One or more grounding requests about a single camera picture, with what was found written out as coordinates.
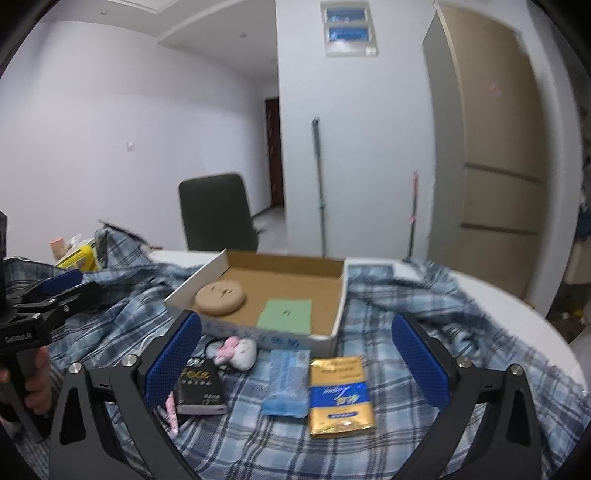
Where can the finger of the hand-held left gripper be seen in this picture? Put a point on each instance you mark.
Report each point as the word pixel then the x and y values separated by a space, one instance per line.
pixel 60 282

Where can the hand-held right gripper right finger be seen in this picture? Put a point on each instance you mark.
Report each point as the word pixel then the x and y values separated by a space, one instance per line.
pixel 421 364

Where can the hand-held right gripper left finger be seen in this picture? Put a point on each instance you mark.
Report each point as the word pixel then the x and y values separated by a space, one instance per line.
pixel 171 360

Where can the person's left hand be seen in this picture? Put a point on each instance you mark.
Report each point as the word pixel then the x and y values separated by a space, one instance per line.
pixel 39 378

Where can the yellow packet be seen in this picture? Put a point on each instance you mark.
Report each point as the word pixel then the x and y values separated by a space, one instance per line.
pixel 78 258

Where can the pink cup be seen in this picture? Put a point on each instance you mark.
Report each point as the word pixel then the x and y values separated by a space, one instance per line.
pixel 57 247

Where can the black packet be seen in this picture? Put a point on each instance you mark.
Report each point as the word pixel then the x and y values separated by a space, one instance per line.
pixel 201 385

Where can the pink striped strip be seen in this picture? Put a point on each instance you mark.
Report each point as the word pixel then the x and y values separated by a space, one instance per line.
pixel 171 415

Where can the pink and white plush toy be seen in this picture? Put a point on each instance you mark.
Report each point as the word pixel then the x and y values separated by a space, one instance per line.
pixel 238 354

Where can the round tan sponge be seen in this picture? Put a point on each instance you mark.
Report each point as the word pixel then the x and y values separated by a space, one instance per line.
pixel 219 297

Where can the gold and blue tissue packet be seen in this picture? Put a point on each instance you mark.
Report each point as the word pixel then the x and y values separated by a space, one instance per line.
pixel 339 397

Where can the blue plaid blanket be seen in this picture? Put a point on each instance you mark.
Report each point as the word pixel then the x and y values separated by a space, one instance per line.
pixel 369 454

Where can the blue wipes packet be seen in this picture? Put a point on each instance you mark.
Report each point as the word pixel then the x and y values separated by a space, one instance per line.
pixel 287 383

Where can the green square cloth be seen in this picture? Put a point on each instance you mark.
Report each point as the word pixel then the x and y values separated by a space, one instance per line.
pixel 285 316

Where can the shallow cardboard box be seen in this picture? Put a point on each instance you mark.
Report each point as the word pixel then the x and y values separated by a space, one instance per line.
pixel 286 281

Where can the black office chair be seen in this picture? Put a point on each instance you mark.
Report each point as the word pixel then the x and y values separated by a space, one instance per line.
pixel 214 212

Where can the grey mop pole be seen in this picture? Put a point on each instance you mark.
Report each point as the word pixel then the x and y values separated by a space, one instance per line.
pixel 319 184

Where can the dark red door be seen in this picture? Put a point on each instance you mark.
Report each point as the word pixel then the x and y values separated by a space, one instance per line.
pixel 274 152

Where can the beige wardrobe door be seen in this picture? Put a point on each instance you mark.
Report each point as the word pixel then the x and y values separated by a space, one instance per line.
pixel 485 138

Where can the wall electrical panel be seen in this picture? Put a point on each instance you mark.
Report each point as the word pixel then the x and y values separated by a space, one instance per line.
pixel 348 32

